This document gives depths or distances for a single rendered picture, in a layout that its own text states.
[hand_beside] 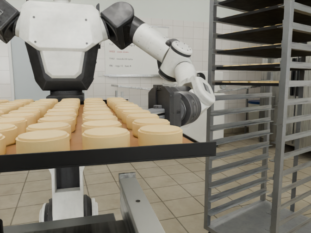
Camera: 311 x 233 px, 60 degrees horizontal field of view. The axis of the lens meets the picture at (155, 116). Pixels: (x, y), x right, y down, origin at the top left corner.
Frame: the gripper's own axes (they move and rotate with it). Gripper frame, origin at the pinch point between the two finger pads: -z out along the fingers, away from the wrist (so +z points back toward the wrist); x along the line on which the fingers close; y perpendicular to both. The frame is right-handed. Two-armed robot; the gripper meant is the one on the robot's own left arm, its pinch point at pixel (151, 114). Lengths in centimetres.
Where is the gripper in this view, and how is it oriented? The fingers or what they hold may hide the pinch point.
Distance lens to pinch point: 57.0
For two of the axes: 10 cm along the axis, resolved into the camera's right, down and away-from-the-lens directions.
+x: 0.0, -9.9, -1.3
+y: 8.6, 0.6, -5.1
